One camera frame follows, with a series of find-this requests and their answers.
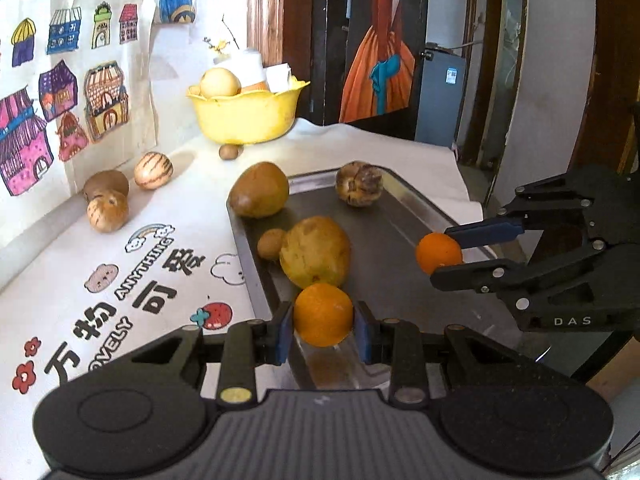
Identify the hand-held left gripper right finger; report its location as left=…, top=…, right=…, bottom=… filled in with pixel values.
left=353, top=301, right=518, bottom=408

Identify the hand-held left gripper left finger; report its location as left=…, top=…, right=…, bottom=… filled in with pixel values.
left=131, top=301, right=294, bottom=408

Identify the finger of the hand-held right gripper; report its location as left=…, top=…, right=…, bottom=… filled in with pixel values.
left=444, top=170, right=598, bottom=251
left=430, top=240, right=608, bottom=311

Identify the small orange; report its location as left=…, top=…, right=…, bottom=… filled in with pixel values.
left=293, top=283, right=355, bottom=347
left=416, top=232, right=464, bottom=276

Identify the yellow-brown pear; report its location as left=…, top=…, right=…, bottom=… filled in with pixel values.
left=279, top=216, right=351, bottom=289

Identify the metal baking tray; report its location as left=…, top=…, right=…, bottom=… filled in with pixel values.
left=226, top=166, right=531, bottom=392

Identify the dark striped pepino melon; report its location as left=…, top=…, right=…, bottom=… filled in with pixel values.
left=335, top=161, right=384, bottom=208

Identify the olive-brown mango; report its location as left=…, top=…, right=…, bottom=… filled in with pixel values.
left=229, top=161, right=290, bottom=219

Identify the pale striped pepino melon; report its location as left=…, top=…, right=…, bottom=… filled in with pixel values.
left=133, top=152, right=174, bottom=191

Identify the tan pepino melon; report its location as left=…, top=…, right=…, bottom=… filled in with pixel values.
left=87, top=191, right=129, bottom=233

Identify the large brown kiwi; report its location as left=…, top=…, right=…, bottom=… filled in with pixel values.
left=83, top=170, right=130, bottom=202

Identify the grey appliance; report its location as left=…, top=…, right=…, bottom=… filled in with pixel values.
left=415, top=42, right=468, bottom=148

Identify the orange dress lady painting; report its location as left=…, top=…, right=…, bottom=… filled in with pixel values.
left=339, top=0, right=431, bottom=123

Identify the yellow bowl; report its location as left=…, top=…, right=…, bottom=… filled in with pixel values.
left=186, top=79, right=310, bottom=145

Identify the printed white table mat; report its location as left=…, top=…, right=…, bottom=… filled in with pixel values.
left=0, top=117, right=488, bottom=476

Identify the white carton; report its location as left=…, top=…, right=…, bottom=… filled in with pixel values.
left=265, top=63, right=296, bottom=93

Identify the pale yellow pear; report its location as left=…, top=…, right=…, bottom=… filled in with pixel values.
left=200, top=67, right=242, bottom=98

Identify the yellow flower twig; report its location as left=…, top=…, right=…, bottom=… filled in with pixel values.
left=202, top=15, right=241, bottom=58

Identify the colourful houses drawing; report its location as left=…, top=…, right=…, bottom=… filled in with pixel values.
left=0, top=0, right=159, bottom=250

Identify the dark brown door frame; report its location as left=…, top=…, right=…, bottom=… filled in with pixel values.
left=460, top=0, right=501, bottom=166

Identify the reddish wooden door frame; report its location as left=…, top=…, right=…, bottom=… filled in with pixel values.
left=246, top=0, right=301, bottom=81

